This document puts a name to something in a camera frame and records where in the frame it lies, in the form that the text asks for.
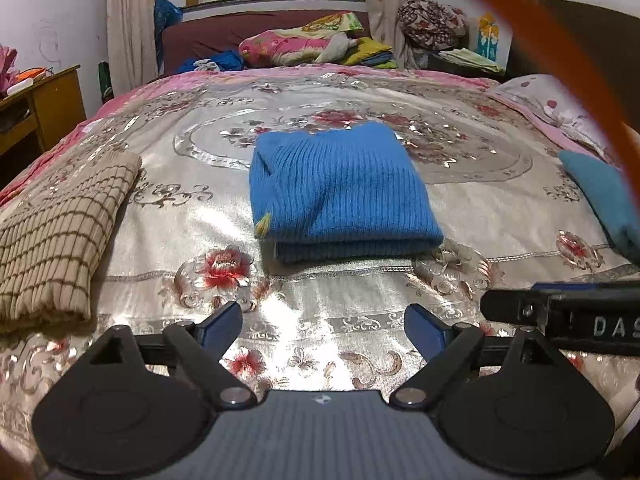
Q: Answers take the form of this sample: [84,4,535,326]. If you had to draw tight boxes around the dark wooden headboard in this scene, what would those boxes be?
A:
[505,0,640,136]

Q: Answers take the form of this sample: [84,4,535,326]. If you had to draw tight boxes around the blue clothes heap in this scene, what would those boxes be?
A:
[175,50,245,75]

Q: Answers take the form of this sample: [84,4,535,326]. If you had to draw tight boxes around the blue bag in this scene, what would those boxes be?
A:
[154,0,183,61]

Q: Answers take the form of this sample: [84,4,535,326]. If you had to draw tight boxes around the bed with floral cover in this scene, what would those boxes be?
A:
[0,62,640,480]

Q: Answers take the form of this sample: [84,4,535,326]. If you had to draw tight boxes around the dark floral fabric bundle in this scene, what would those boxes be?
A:
[397,0,470,51]

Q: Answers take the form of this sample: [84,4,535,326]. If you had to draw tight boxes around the pink floral quilt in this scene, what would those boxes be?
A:
[238,11,365,67]

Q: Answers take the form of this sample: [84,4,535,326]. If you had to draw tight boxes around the white pillow with red dots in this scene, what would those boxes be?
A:
[487,74,621,161]

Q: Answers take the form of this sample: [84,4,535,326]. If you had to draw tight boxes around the teal cloth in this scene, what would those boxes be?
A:
[557,149,640,267]

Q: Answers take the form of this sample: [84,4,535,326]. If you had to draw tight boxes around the beige checked folded cloth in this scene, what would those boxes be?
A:
[0,151,143,333]

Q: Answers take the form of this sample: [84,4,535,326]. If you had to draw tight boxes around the yellow blue carton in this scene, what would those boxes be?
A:
[476,12,501,58]

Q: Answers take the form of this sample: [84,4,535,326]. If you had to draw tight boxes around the beige curtain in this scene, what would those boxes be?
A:
[362,0,426,68]
[106,0,162,96]

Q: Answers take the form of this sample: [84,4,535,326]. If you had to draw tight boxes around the blue knit sweater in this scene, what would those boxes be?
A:
[248,122,445,266]

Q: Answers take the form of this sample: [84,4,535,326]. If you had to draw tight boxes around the orange white item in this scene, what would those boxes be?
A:
[7,66,53,95]

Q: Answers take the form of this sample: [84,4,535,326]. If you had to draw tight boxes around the maroon sofa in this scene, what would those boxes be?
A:
[161,2,373,76]

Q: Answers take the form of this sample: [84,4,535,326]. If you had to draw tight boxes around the yellow folded cloths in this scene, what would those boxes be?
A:
[340,37,398,70]

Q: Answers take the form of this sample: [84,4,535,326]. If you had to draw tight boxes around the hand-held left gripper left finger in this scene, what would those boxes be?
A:
[90,301,258,408]

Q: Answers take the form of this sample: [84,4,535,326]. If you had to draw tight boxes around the grey white cloth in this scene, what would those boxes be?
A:
[315,34,358,63]

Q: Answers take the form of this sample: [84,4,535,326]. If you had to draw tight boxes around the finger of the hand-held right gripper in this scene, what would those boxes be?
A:
[480,287,551,335]
[532,281,640,293]

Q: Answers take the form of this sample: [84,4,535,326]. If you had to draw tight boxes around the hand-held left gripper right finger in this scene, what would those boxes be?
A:
[389,304,583,408]

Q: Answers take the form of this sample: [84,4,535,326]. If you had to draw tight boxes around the pink floral cloth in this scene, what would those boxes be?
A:
[0,45,18,98]

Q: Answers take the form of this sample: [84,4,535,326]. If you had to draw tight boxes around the wooden desk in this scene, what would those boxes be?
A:
[0,65,87,156]

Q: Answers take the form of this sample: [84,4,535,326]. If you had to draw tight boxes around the light green folded cloth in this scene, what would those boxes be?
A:
[437,47,505,75]

